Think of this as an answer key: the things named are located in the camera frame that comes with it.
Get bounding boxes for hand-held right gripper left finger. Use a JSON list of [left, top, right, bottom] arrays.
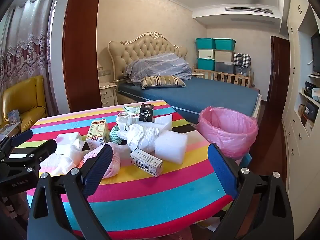
[[27, 144, 113, 240]]

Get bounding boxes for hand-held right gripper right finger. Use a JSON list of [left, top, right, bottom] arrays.
[[200, 143, 294, 240]]

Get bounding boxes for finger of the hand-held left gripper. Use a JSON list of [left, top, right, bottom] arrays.
[[8, 138, 58, 168], [0, 129, 34, 156]]

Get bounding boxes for pink foam fruit net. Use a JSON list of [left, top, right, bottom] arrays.
[[80, 142, 121, 179]]

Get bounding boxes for yellow-green cardboard box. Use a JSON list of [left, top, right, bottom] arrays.
[[86, 119, 110, 150]]

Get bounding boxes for bin with pink liner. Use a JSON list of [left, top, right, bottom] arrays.
[[197, 106, 259, 159]]

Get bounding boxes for green zigzag cloth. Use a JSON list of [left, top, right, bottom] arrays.
[[110, 125, 123, 145]]

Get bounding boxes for green printed plastic bag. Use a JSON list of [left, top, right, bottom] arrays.
[[123, 105, 140, 115]]

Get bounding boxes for black cardboard box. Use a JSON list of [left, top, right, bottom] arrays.
[[139, 103, 154, 122]]

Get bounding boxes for flat white cardboard box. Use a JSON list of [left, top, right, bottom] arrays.
[[0, 122, 21, 140]]

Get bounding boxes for small blue picture box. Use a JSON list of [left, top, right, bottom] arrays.
[[7, 110, 21, 123]]

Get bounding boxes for white square foam sheet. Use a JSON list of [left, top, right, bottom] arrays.
[[54, 132, 80, 155]]

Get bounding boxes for yellow leather armchair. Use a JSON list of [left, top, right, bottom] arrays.
[[1, 75, 48, 132]]

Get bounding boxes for white barcode cardboard box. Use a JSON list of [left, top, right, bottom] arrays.
[[130, 148, 163, 177]]

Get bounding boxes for white foam block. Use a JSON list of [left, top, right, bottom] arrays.
[[154, 129, 188, 162]]

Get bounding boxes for colourful striped tablecloth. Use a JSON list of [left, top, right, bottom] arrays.
[[26, 100, 252, 238]]

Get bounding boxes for bed with blue mattress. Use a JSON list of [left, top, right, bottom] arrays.
[[117, 76, 262, 124]]

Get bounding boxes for white foam tray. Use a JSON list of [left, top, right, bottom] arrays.
[[152, 114, 173, 132]]

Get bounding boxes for cream nightstand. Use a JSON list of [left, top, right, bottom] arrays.
[[99, 82, 118, 108]]

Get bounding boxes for lace curtain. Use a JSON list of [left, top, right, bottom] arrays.
[[0, 0, 58, 120]]

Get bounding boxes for grey clear storage box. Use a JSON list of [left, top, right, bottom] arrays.
[[214, 61, 235, 74]]

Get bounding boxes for striped pillow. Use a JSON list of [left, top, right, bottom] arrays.
[[141, 75, 187, 89]]

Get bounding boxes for teal storage box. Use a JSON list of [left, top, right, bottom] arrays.
[[195, 38, 216, 50], [214, 39, 237, 51], [197, 58, 215, 71]]

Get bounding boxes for large black carton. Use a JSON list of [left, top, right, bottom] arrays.
[[301, 101, 319, 120]]

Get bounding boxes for black-white checkered bag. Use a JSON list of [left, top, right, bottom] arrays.
[[234, 52, 251, 75]]

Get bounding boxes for beige storage box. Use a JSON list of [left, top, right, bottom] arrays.
[[214, 50, 235, 62]]

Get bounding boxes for red-brown wooden panel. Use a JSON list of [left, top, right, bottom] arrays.
[[62, 0, 103, 113]]

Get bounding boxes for white storage box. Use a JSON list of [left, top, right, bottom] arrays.
[[199, 49, 215, 59]]

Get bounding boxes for dark brown door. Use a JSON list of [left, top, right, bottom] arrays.
[[267, 35, 290, 102]]

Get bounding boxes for small black carton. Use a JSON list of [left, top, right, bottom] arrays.
[[304, 81, 317, 97]]

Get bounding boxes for blue-grey folded duvet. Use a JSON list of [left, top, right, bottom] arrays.
[[124, 52, 193, 85]]

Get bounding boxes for beige tufted headboard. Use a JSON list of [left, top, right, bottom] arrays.
[[108, 31, 188, 83]]

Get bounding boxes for black television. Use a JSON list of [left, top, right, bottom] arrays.
[[311, 31, 320, 73]]

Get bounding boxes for ceiling air vent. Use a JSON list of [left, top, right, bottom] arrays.
[[225, 7, 273, 14]]

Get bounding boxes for wooden crib rail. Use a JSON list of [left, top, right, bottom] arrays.
[[192, 65, 253, 88]]

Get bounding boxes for white wall cabinet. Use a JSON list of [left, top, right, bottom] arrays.
[[281, 0, 320, 175]]

